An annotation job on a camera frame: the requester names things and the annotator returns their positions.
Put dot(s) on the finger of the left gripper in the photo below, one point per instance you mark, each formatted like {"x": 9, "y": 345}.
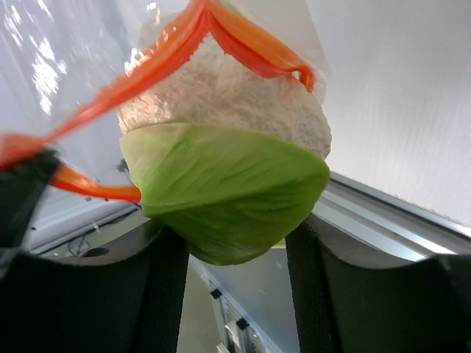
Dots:
{"x": 22, "y": 186}

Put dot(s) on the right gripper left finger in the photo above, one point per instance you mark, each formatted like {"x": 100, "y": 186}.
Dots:
{"x": 125, "y": 296}

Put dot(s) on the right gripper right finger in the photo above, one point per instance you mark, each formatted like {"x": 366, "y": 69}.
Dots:
{"x": 350, "y": 297}

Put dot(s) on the clear zip bag orange zipper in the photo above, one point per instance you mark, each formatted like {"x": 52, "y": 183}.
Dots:
{"x": 165, "y": 73}

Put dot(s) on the white cauliflower green leaves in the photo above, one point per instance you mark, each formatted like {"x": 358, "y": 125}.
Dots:
{"x": 214, "y": 89}

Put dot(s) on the aluminium mounting rail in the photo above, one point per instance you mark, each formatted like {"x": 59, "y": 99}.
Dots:
{"x": 389, "y": 224}

